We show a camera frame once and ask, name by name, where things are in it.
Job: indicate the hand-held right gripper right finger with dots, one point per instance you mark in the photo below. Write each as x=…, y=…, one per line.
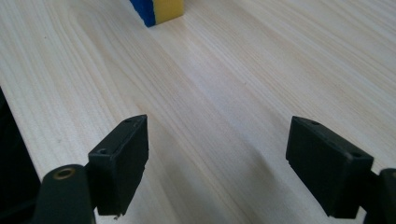
x=327, y=168

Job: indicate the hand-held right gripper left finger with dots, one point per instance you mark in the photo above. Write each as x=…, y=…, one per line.
x=120, y=168

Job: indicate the blue and yellow sponge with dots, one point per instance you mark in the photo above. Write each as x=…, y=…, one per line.
x=157, y=9

